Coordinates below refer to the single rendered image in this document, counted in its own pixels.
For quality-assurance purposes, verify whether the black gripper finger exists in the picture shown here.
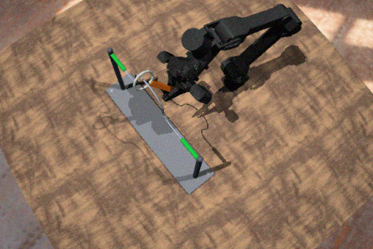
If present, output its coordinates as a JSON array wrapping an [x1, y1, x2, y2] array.
[[164, 81, 189, 101], [162, 70, 183, 99]]

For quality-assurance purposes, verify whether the orange handle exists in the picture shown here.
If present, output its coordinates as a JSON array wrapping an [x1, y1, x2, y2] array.
[[133, 71, 174, 92]]

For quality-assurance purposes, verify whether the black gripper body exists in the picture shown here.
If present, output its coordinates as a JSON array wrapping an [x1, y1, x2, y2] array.
[[156, 51, 212, 104]]

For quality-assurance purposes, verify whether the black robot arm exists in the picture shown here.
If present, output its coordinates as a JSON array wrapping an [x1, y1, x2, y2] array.
[[166, 4, 302, 92]]

